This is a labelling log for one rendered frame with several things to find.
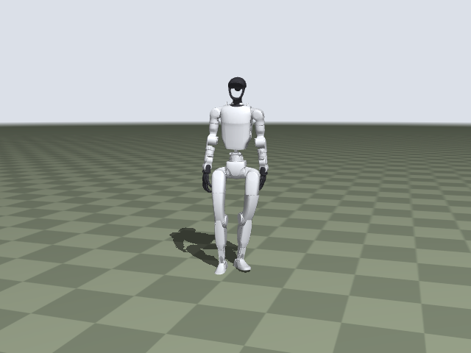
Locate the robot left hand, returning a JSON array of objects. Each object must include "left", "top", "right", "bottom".
[{"left": 259, "top": 167, "right": 268, "bottom": 190}]

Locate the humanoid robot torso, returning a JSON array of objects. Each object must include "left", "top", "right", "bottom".
[{"left": 220, "top": 102, "right": 253, "bottom": 179}]

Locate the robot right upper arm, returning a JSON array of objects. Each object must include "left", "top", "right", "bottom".
[{"left": 208, "top": 107, "right": 222, "bottom": 146}]

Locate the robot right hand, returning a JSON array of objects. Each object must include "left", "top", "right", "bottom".
[{"left": 202, "top": 165, "right": 212, "bottom": 193}]

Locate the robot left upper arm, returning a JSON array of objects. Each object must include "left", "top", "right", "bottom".
[{"left": 250, "top": 108, "right": 265, "bottom": 147}]

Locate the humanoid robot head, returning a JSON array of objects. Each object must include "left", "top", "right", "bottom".
[{"left": 228, "top": 77, "right": 247, "bottom": 107}]

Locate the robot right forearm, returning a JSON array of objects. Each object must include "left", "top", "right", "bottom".
[{"left": 202, "top": 137, "right": 215, "bottom": 171}]

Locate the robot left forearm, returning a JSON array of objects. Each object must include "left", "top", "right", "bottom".
[{"left": 257, "top": 138, "right": 269, "bottom": 173}]

